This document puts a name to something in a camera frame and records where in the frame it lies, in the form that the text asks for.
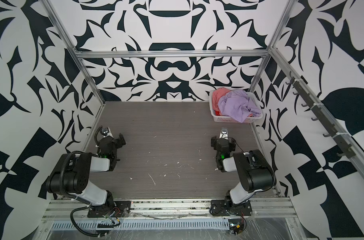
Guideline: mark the pink t-shirt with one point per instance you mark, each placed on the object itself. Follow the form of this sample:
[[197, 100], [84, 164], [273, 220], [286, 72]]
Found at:
[[216, 95]]

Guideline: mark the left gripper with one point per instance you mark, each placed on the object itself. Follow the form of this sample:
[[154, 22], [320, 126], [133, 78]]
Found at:
[[118, 140]]

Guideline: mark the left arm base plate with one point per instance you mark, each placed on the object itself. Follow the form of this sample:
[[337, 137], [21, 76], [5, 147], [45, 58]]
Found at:
[[116, 210]]

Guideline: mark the purple t-shirt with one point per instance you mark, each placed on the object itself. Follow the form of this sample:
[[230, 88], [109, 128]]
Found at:
[[240, 106]]

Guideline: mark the wall hook rail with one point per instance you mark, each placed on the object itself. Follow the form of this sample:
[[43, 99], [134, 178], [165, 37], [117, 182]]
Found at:
[[323, 115]]

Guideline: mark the aluminium frame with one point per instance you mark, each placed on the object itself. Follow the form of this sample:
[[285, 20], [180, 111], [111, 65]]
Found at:
[[284, 28]]

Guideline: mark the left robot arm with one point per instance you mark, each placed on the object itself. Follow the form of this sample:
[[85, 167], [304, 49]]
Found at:
[[71, 176]]

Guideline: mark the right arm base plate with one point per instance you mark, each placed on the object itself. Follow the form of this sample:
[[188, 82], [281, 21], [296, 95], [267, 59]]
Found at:
[[231, 207]]

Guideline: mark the small electronics board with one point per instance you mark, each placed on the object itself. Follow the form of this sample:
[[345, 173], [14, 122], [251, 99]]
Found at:
[[237, 226]]

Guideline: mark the white plastic laundry basket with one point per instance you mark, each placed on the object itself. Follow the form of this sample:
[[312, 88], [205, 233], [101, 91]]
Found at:
[[226, 119]]

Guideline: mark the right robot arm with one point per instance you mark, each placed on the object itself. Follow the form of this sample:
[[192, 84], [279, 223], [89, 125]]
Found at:
[[255, 173]]

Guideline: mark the white cable duct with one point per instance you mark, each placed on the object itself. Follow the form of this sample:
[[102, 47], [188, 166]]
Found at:
[[176, 224]]

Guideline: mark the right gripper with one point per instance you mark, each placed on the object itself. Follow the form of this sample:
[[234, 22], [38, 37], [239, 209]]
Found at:
[[223, 141]]

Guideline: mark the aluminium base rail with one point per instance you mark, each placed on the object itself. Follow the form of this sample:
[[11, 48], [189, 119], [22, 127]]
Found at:
[[206, 208]]

